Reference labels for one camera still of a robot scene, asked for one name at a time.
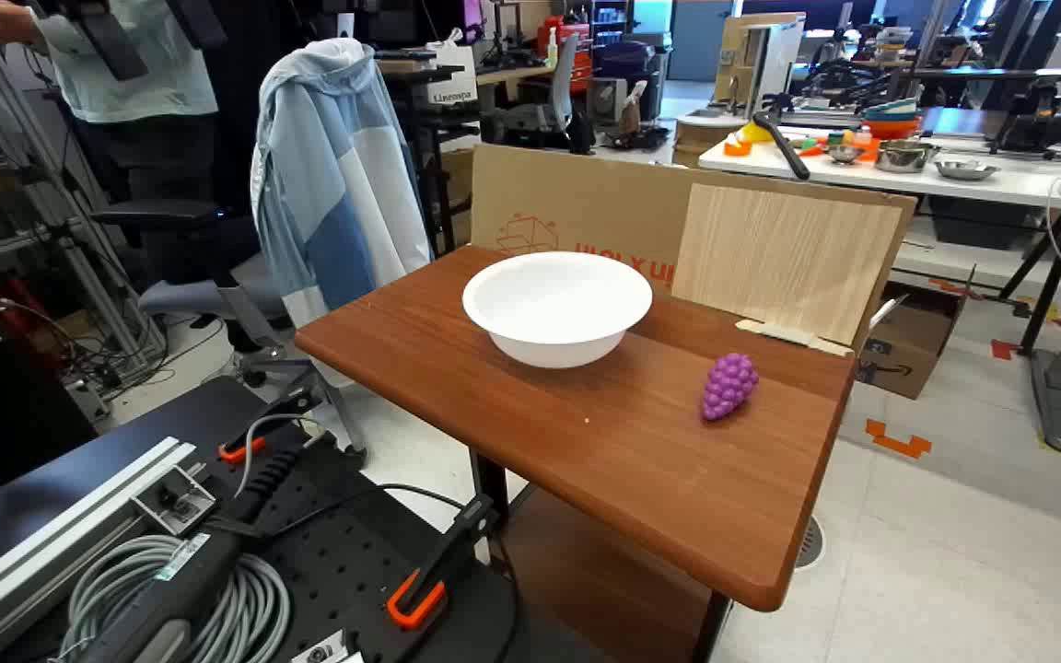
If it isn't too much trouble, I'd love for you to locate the purple toy grape bunch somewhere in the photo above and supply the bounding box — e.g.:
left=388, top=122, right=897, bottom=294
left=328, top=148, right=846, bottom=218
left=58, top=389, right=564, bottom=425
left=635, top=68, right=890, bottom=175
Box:
left=696, top=351, right=763, bottom=425

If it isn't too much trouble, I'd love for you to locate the person in pale green shirt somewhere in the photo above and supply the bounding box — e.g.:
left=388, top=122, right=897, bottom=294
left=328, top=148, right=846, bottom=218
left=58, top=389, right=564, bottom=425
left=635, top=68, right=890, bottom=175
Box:
left=0, top=0, right=265, bottom=212

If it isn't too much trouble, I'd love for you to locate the black office chair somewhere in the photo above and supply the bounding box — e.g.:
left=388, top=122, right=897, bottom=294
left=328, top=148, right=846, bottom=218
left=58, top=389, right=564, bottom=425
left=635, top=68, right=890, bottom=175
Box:
left=84, top=195, right=369, bottom=459

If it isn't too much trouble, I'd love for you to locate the blue and white jacket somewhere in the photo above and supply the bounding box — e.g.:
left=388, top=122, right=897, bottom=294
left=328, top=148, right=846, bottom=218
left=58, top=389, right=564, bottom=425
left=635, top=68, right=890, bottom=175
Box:
left=246, top=34, right=435, bottom=332

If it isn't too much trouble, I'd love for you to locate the brown cardboard sheet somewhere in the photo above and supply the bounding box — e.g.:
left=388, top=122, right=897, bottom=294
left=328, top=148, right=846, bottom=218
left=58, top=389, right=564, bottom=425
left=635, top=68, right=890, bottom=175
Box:
left=468, top=139, right=696, bottom=297

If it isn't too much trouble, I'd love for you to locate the white plastic bowl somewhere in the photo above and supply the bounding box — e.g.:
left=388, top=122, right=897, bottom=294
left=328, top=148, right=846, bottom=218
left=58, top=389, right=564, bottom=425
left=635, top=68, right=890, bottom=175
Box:
left=459, top=246, right=655, bottom=371

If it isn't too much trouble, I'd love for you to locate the black wooden table leg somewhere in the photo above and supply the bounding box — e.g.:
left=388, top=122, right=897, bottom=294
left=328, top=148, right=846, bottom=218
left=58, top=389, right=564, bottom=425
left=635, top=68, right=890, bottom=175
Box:
left=468, top=449, right=516, bottom=543

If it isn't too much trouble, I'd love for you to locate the upright cardboard panel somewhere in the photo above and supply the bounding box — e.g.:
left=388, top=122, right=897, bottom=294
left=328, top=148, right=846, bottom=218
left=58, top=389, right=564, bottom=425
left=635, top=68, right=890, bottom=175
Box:
left=710, top=9, right=811, bottom=116

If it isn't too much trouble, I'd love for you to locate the light wooden board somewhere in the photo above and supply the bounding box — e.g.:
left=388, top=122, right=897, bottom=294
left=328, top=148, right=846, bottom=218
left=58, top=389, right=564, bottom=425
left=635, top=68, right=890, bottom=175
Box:
left=666, top=175, right=916, bottom=359

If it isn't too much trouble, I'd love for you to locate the orange bowl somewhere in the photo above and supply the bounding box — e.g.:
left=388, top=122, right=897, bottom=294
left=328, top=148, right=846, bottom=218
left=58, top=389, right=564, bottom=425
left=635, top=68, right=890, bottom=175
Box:
left=862, top=109, right=929, bottom=143

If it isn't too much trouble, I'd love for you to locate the dark metal bowl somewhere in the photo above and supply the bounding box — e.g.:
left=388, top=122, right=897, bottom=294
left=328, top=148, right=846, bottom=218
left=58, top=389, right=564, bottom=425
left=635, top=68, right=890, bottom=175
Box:
left=872, top=139, right=932, bottom=175

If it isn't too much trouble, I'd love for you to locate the open cardboard box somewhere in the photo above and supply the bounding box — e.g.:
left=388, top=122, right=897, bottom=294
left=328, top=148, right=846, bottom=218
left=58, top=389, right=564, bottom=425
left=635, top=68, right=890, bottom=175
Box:
left=856, top=276, right=974, bottom=400

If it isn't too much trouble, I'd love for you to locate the shiny metal bowl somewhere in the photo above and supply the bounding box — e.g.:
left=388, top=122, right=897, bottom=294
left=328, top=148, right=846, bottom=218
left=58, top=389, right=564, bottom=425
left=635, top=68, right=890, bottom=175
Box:
left=932, top=152, right=997, bottom=185

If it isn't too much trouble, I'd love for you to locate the white background table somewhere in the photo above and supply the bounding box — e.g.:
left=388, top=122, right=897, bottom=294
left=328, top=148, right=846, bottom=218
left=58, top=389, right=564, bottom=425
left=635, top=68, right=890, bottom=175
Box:
left=696, top=122, right=1061, bottom=212

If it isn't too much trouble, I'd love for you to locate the metal tripod frame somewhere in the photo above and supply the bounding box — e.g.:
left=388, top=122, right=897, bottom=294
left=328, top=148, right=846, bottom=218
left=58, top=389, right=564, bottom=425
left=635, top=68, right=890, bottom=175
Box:
left=0, top=49, right=173, bottom=385

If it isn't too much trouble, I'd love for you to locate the black clamp with orange handle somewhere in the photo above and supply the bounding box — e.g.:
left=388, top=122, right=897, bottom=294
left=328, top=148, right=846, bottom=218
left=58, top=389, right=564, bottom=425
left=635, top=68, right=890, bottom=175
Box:
left=385, top=488, right=502, bottom=632
left=214, top=408, right=315, bottom=472

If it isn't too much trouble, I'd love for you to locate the aluminium profile rail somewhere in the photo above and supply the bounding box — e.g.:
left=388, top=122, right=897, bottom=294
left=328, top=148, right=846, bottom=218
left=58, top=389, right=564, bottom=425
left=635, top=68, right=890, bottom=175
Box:
left=0, top=433, right=198, bottom=653

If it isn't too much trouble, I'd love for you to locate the grey coiled cable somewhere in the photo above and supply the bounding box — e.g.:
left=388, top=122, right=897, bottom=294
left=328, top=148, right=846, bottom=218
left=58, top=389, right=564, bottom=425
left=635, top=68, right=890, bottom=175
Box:
left=57, top=530, right=296, bottom=663

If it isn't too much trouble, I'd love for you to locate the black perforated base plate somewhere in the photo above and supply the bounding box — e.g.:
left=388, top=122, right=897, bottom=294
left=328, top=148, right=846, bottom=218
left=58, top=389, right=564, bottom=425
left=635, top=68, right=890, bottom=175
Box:
left=184, top=438, right=523, bottom=663

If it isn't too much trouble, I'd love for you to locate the black handle tool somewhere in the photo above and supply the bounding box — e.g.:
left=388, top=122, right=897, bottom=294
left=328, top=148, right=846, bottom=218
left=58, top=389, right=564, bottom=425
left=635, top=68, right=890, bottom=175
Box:
left=749, top=109, right=816, bottom=185

